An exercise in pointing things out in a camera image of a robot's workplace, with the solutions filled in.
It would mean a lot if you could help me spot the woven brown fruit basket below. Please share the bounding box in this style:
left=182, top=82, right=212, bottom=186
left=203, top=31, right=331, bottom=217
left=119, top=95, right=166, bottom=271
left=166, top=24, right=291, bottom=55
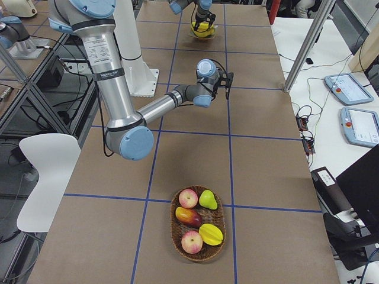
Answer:
left=171, top=192, right=226, bottom=262

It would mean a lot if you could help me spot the grey square plate orange rim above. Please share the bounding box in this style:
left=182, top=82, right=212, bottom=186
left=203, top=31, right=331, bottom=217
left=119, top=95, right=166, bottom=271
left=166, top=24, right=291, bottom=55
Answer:
left=189, top=22, right=218, bottom=40

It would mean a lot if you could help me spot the far red apple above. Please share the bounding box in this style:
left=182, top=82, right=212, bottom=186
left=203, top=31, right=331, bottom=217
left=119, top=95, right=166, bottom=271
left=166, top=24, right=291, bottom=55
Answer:
left=178, top=189, right=198, bottom=209

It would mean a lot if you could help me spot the red apple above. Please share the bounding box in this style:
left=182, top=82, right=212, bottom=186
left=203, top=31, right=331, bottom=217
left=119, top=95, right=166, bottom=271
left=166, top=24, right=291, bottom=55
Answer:
left=181, top=231, right=203, bottom=254
left=178, top=189, right=198, bottom=209

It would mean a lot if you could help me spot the green pear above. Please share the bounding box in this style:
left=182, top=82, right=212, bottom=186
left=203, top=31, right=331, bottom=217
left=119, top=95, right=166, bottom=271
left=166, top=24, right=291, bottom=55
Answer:
left=198, top=189, right=218, bottom=210

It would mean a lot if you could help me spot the red yellow mango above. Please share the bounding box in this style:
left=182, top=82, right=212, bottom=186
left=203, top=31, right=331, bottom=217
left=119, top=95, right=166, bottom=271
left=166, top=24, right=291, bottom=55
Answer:
left=175, top=206, right=203, bottom=228

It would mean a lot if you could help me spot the white central column base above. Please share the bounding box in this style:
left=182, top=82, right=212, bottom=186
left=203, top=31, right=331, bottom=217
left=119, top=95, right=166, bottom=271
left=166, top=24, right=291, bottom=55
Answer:
left=113, top=0, right=159, bottom=98

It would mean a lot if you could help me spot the yellow star fruit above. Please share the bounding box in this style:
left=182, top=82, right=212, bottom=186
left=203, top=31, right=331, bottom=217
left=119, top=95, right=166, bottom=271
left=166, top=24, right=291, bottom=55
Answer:
left=198, top=223, right=224, bottom=246

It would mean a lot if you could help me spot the near red apple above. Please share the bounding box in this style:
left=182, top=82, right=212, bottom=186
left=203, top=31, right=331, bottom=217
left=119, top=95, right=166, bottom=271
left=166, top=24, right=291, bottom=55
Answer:
left=181, top=231, right=203, bottom=254

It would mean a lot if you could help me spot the orange circuit board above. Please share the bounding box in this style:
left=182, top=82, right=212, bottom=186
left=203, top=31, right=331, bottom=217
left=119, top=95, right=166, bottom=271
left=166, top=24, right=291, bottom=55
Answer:
left=296, top=116, right=308, bottom=131

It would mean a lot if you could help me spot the white chair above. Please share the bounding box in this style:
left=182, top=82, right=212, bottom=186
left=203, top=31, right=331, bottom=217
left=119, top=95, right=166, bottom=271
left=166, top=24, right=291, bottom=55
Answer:
left=17, top=133, right=81, bottom=233

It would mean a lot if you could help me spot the red cylinder object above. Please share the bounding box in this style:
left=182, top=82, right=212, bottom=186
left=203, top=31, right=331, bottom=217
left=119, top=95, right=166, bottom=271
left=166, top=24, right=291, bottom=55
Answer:
left=268, top=0, right=281, bottom=25

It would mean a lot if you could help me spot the far blue teach pendant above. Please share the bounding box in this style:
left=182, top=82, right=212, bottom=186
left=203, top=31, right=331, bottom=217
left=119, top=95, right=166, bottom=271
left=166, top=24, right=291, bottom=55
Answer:
left=324, top=73, right=374, bottom=105

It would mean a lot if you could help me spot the blue teach pendant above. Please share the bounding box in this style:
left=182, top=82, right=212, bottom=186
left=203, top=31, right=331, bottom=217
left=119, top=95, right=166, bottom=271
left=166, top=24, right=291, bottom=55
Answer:
left=340, top=107, right=378, bottom=148
left=324, top=73, right=374, bottom=105

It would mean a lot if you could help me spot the near blue teach pendant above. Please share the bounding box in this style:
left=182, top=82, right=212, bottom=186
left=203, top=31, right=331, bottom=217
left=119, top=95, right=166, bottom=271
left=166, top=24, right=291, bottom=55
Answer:
left=340, top=107, right=378, bottom=148

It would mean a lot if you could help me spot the black monitor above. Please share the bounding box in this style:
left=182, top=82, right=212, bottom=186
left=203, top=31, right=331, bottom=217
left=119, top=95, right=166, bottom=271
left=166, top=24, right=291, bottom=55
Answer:
left=336, top=146, right=378, bottom=233

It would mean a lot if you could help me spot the aluminium frame post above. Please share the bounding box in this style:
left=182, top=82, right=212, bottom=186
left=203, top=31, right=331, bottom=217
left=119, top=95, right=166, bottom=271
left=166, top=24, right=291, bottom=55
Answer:
left=282, top=0, right=336, bottom=93

